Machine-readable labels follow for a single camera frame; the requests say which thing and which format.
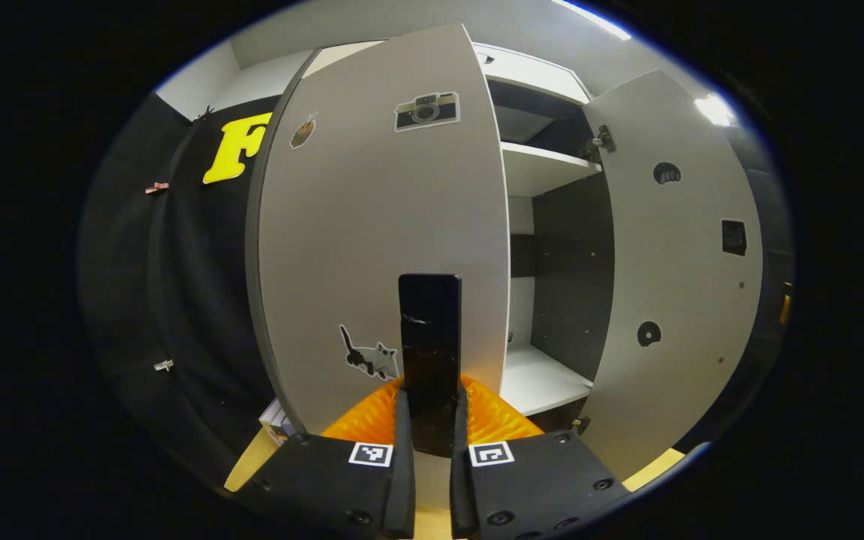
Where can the cabinet door with headphone sticker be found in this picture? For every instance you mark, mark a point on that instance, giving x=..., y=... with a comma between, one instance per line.
x=687, y=300

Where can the small ceiling light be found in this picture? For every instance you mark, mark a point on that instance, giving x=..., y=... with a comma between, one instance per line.
x=715, y=109

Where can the white cabinet shelf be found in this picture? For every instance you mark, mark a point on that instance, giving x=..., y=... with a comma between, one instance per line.
x=537, y=169
x=541, y=379

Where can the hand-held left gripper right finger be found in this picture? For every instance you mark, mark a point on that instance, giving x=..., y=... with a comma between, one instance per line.
x=460, y=480

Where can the white book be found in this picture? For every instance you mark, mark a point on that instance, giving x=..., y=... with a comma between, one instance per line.
x=276, y=427

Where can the white clip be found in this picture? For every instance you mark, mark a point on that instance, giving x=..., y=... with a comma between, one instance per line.
x=164, y=365

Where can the metal door hinge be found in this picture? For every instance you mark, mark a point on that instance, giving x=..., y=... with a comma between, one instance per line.
x=581, y=425
x=601, y=142

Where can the long ceiling light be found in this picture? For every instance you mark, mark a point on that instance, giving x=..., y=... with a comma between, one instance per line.
x=597, y=19

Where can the black clip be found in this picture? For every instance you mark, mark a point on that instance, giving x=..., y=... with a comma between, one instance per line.
x=203, y=114

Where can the pink clip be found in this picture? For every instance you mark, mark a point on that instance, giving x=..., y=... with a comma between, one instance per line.
x=156, y=187

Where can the cabinet door with camera sticker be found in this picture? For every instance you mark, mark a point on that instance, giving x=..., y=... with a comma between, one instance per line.
x=372, y=225

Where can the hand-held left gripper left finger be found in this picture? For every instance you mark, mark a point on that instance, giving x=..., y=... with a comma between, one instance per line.
x=404, y=465

